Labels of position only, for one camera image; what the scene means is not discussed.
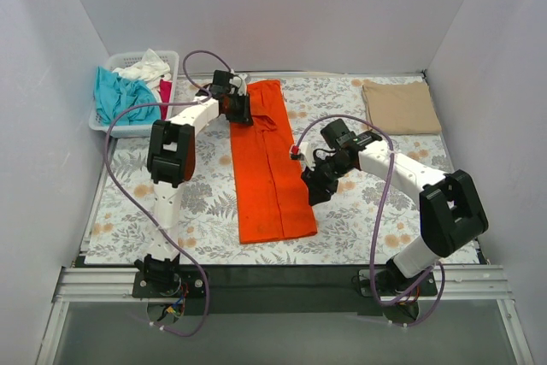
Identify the orange t shirt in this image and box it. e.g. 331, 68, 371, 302
230, 79, 318, 244

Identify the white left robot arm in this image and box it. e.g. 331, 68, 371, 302
135, 70, 253, 297

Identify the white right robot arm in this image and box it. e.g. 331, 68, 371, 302
289, 115, 489, 304

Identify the magenta t shirt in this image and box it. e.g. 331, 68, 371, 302
159, 79, 173, 103

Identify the white t shirt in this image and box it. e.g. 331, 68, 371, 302
112, 49, 172, 89

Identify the folded beige t shirt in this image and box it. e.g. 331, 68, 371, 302
362, 80, 442, 135

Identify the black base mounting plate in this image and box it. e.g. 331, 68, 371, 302
127, 262, 441, 317

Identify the teal t shirt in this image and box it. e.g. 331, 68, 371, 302
93, 67, 161, 126

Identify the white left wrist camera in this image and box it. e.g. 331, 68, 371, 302
230, 73, 249, 96

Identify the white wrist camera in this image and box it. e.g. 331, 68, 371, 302
230, 73, 249, 96
289, 142, 315, 169

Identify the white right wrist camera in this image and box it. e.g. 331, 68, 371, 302
289, 142, 315, 169

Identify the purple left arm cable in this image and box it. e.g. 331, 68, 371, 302
104, 50, 237, 337

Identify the aluminium frame rail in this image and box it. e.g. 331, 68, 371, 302
53, 265, 142, 303

